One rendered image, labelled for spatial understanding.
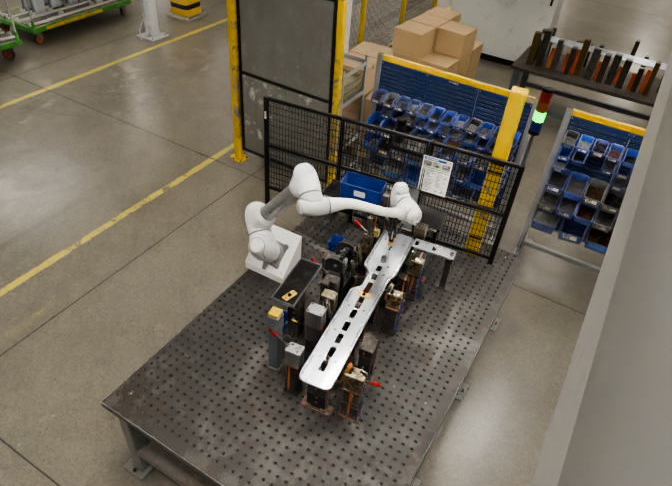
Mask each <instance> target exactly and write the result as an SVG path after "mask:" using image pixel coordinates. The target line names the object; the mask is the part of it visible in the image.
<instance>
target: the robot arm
mask: <svg viewBox="0 0 672 486"><path fill-rule="evenodd" d="M298 199H300V200H298ZM297 200H298V202H297V205H296V209H297V212H298V213H299V214H300V215H303V216H308V217H316V216H323V215H327V214H331V213H334V212H337V211H340V210H344V209H354V210H359V211H363V212H367V213H371V214H375V215H379V216H384V217H386V218H385V221H386V231H388V236H389V240H388V241H390V239H391V236H392V231H391V230H392V226H393V224H395V232H394V233H393V238H392V243H393V242H394V239H395V238H396V236H397V235H399V233H400V231H401V229H402V226H403V225H404V224H405V222H402V220H403V221H406V222H408V223H410V224H416V223H418V222H419V221H420V220H421V217H422V212H421V210H420V208H419V206H418V205H417V203H416V202H415V201H414V200H413V199H412V198H411V197H410V194H409V189H408V185H407V184H406V183H404V182H397V183H395V184H394V186H393V188H392V191H391V196H390V201H391V203H390V208H386V207H382V206H378V205H375V204H371V203H368V202H364V201H360V200H356V199H351V198H332V197H323V195H322V193H321V187H320V182H319V179H318V176H317V173H316V171H315V169H314V168H313V167H312V165H310V164H309V163H301V164H298V165H297V166H296V167H295V168H294V171H293V176H292V179H291V181H290V183H289V186H288V187H286V188H285V189H284V190H283V191H282V192H280V193H279V194H278V195H277V196H276V197H274V198H273V199H272V200H271V201H269V202H268V203H267V204H264V203H262V202H258V201H255V202H252V203H250V204H249V205H248V206H247V207H246V210H245V222H246V227H247V231H248V234H249V243H248V249H249V252H250V253H251V255H252V256H253V257H254V258H256V259H257V260H260V261H263V265H262V269H264V270H266V268H267V267H268V265H271V266H273V267H274V268H275V269H279V266H280V263H281V261H282V259H283V257H284V254H285V252H286V251H287V249H288V248H289V245H287V244H283V243H281V242H279V241H276V240H275V238H274V236H273V233H272V230H271V227H272V225H273V223H274V222H275V219H276V216H277V215H278V214H280V213H281V212H282V211H284V210H285V209H286V208H288V207H289V206H290V205H291V204H293V203H294V202H295V201H297ZM389 220H390V222H391V224H390V228H389ZM399 223H401V226H400V228H399V230H398V224H399ZM397 230H398V232H397Z"/></svg>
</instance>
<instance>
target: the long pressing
mask: <svg viewBox="0 0 672 486"><path fill-rule="evenodd" d="M385 239H386V240H385ZM388 240H389V236H388V231H386V230H384V231H383V232H382V234H381V235H380V237H379V239H378V240H377V242H376V244H375V245H374V247H373V249H372V250H371V252H370V254H369V255H368V257H367V258H366V260H365V262H364V267H365V268H366V270H367V271H368V275H367V276H366V278H365V280H364V282H363V283H362V285H360V286H357V287H353V288H351V289H350V290H349V291H348V293H347V295H346V296H345V298H344V300H343V301H342V303H341V305H340V306H339V308H338V310H337V311H336V313H335V315H334V316H333V318H332V319H331V321H330V323H329V324H328V326H327V328H326V329H325V331H324V333H323V334H322V336H321V338H320V339H319V341H318V343H317V344H316V346H315V348H314V349H313V351H312V353H311V354H310V356H309V358H308V359H307V361H306V362H305V364H304V366H303V367H302V369H301V371H300V373H299V378H300V380H301V381H303V382H305V383H307V384H310V385H312V386H314V387H317V388H319V389H321V390H324V391H327V390H330V389H332V387H333V386H334V384H335V382H336V380H337V378H338V376H339V374H340V373H341V371H342V369H343V367H344V365H345V363H346V361H347V359H348V357H349V356H350V354H351V352H352V350H353V348H354V346H355V344H356V342H357V341H358V339H359V337H360V335H361V333H362V331H363V329H364V327H365V325H366V324H367V322H368V320H369V318H370V316H371V314H372V312H373V310H374V309H375V307H376V305H377V303H378V301H379V299H380V297H381V295H382V294H383V292H384V290H385V288H386V286H387V284H388V282H389V281H390V280H391V279H393V278H394V277H396V276H397V274H398V272H399V270H400V268H401V266H402V264H403V262H404V261H405V259H406V257H407V255H408V253H409V251H410V249H411V247H412V244H413V242H414V239H413V238H412V237H409V236H406V235H403V234H400V233H399V235H397V236H396V240H395V241H394V243H393V245H392V248H390V247H391V246H390V245H387V242H388ZM403 245H404V246H403ZM389 248H390V250H389ZM382 255H385V256H386V262H385V263H382V262H381V257H382ZM378 266H381V267H382V269H381V270H380V271H377V270H376V268H377V267H378ZM373 274H376V275H377V278H376V279H375V280H372V279H371V277H372V275H373ZM383 275H384V276H383ZM369 282H370V283H372V284H373V285H372V286H371V288H370V290H369V292H368V294H371V297H370V299H367V298H365V297H364V298H365V299H364V301H363V302H362V304H361V306H360V308H359V309H357V308H355V305H356V303H357V301H358V300H359V298H360V297H362V296H359V295H357V292H358V291H359V290H360V291H362V292H363V291H364V289H365V288H366V286H367V284H368V283H369ZM348 305H350V306H348ZM352 310H356V311H357V313H356V315H355V317H354V318H353V319H352V318H349V315H350V314H351V312H352ZM363 310H364V311H363ZM346 321H347V322H350V323H351V324H350V326H349V327H348V329H347V331H344V330H342V328H343V326H344V324H345V322H346ZM334 329H336V330H334ZM339 334H342V335H344V336H343V338H342V340H341V342H340V343H339V344H337V343H335V340H336V338H337V336H338V335H339ZM331 347H335V348H336V350H335V352H334V354H333V356H332V357H330V359H329V361H328V360H325V359H326V356H327V354H328V352H329V350H330V348H331ZM319 355H320V356H319ZM324 360H325V361H328V365H327V366H326V368H325V370H324V371H320V370H319V368H320V366H321V364H322V362H323V361H324ZM335 361H336V362H335Z"/></svg>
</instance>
